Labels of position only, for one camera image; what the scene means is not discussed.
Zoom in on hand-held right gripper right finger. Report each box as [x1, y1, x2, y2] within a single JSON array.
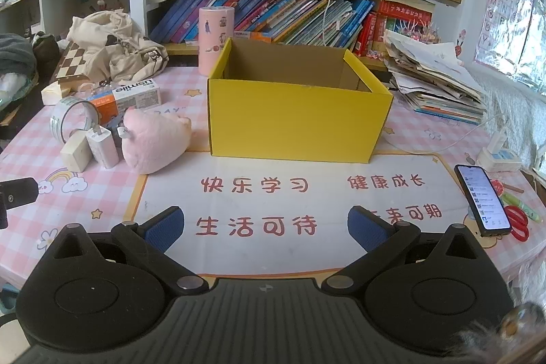
[[320, 205, 492, 299]]

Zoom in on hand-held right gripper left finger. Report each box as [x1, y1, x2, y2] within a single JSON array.
[[47, 205, 211, 296]]

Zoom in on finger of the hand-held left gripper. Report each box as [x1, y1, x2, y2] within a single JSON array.
[[0, 177, 39, 229]]

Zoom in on pink plush toy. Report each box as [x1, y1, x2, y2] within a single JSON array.
[[120, 108, 192, 175]]

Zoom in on white charger plug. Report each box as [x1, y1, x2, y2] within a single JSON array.
[[85, 124, 120, 169]]

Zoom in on clear packing tape roll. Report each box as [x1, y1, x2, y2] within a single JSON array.
[[50, 96, 103, 145]]

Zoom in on yellow cardboard box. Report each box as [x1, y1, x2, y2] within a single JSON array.
[[207, 37, 394, 164]]

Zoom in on orange white toothpaste box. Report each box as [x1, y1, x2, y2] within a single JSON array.
[[81, 80, 162, 125]]

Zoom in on clear plastic bag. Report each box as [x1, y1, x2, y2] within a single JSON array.
[[0, 72, 39, 121]]

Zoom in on cream wedge block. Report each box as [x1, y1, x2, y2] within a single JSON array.
[[41, 83, 73, 106]]

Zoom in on white printed desk mat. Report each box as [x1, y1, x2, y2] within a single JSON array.
[[128, 151, 504, 277]]

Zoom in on black smartphone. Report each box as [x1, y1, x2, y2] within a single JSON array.
[[453, 164, 513, 237]]

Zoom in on wooden chessboard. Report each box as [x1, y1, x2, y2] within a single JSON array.
[[50, 41, 92, 92]]

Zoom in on grey fleece cloth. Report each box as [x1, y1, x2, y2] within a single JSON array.
[[0, 33, 37, 77]]

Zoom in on dark bag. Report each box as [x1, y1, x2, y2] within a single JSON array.
[[32, 32, 60, 70]]

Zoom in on red scissors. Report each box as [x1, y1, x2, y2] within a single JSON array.
[[503, 205, 530, 242]]

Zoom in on green pen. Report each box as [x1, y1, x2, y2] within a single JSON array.
[[501, 193, 539, 224]]

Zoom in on stack of papers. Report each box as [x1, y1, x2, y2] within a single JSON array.
[[384, 29, 488, 126]]

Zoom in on furry grey sleeve cuff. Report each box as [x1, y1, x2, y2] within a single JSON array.
[[452, 300, 546, 364]]

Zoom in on beige tote bag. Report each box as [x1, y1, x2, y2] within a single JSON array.
[[67, 10, 170, 83]]

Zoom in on pink stickered cylinder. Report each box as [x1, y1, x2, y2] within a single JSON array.
[[198, 6, 236, 77]]

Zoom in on bunch of lollipops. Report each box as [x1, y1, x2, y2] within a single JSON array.
[[384, 23, 444, 46]]

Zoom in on flat orange box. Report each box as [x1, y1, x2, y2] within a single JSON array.
[[234, 30, 274, 43]]

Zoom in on row of colourful books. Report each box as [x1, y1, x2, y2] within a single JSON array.
[[149, 0, 433, 60]]

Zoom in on silver foil window cover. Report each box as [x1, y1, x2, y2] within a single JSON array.
[[475, 0, 546, 92]]

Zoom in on alphabet wall poster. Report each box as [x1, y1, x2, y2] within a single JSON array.
[[474, 0, 536, 68]]

